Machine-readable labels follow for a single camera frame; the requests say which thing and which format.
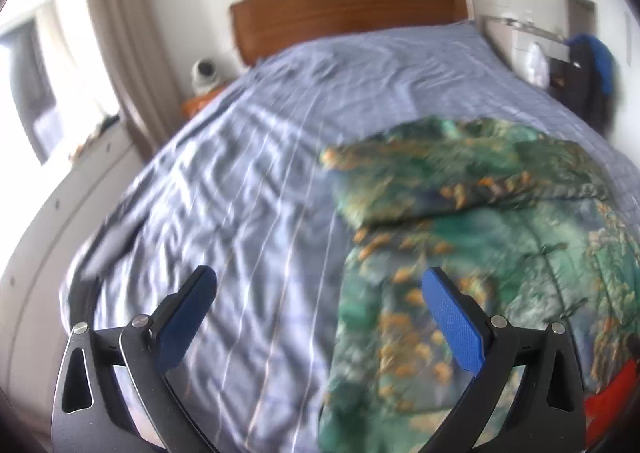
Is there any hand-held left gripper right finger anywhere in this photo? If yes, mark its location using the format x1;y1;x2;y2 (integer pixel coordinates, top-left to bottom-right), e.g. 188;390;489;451
417;267;587;453

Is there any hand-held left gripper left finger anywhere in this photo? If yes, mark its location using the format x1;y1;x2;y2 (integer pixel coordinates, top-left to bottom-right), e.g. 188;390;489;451
52;265;218;453

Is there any green patterned silk jacket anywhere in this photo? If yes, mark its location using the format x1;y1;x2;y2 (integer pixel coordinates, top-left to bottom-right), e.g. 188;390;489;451
317;116;640;453

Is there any grey cloth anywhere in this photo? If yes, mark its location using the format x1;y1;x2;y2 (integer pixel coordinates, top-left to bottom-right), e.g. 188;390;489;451
80;218;146;281

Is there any white window seat cabinet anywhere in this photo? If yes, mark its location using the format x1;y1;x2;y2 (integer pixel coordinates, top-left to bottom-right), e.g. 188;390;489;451
0;123;151;434

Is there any orange fluffy cloth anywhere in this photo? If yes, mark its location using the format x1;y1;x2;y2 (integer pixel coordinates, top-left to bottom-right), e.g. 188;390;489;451
582;368;640;453

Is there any bed with blue striped sheet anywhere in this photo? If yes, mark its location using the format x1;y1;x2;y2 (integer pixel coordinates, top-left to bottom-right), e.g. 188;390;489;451
59;20;640;453

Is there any wooden nightstand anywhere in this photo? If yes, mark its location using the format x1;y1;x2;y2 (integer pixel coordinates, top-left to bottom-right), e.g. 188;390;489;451
181;86;231;120

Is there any small white fan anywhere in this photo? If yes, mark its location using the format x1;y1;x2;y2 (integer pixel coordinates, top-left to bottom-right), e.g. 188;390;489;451
192;58;223;94

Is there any dark hanging jacket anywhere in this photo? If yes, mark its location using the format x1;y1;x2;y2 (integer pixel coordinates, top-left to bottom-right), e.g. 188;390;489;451
565;40;613;134

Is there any white plastic bag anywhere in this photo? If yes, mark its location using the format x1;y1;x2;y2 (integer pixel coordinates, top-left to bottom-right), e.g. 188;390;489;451
520;39;551;86

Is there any beige curtain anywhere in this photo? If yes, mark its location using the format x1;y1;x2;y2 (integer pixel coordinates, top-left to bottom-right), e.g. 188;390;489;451
82;0;183;164

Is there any white sheer curtain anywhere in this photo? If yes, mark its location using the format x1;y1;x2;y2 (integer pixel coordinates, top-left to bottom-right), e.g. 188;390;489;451
35;0;121;134

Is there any window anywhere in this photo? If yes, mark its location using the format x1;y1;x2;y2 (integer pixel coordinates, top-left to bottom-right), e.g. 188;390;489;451
0;8;61;164

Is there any grey desk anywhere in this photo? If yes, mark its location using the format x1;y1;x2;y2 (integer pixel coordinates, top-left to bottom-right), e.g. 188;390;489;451
482;16;576;99

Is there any blue hanging garment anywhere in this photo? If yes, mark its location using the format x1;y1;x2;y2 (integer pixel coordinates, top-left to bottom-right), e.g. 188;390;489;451
570;33;617;96

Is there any wooden headboard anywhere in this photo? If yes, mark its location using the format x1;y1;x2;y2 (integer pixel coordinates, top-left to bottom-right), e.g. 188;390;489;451
229;0;475;68

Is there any white wardrobe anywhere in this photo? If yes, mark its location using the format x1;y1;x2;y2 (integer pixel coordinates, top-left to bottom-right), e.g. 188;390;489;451
560;0;640;154

